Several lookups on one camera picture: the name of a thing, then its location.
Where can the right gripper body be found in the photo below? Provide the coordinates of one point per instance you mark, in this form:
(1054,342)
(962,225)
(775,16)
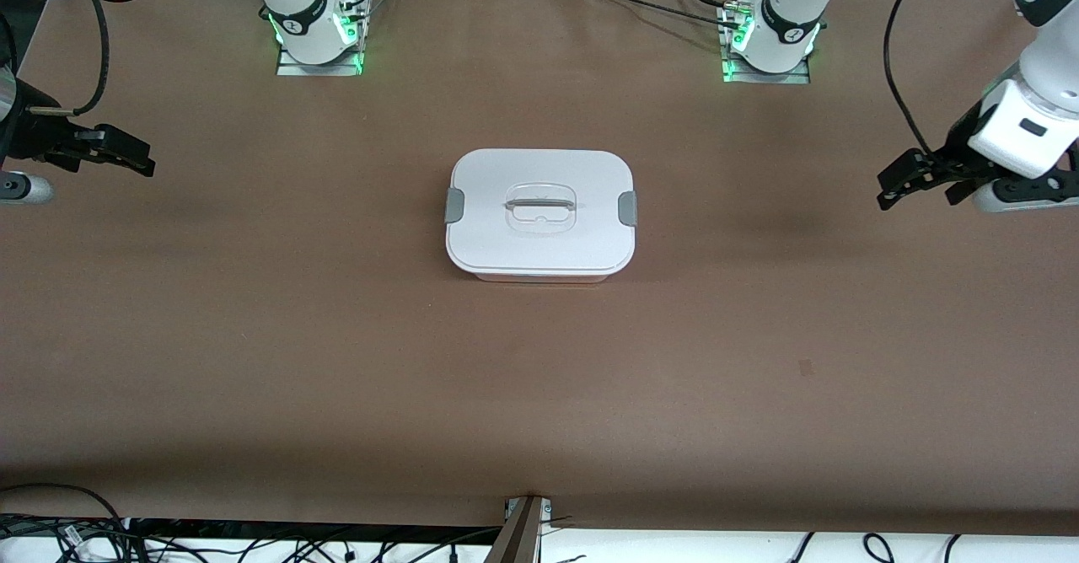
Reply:
(34,135)

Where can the white plastic box lid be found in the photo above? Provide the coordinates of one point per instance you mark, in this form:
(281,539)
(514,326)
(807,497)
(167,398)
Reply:
(539,201)

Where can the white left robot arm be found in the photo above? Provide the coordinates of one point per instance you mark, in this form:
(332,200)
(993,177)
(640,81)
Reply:
(792,7)

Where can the pink plastic box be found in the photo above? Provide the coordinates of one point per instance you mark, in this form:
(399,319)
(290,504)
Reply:
(539,278)

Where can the grey lid latch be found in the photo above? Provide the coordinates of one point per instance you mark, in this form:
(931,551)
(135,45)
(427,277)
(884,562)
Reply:
(453,206)
(628,209)

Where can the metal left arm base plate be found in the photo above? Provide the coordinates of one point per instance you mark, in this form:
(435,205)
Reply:
(733,70)

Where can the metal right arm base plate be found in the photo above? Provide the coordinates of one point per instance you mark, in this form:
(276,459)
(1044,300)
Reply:
(320,67)

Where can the metal edge bracket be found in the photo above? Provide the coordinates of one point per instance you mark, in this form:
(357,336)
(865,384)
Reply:
(546,512)

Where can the brown wooden post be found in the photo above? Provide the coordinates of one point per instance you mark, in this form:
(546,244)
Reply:
(516,538)

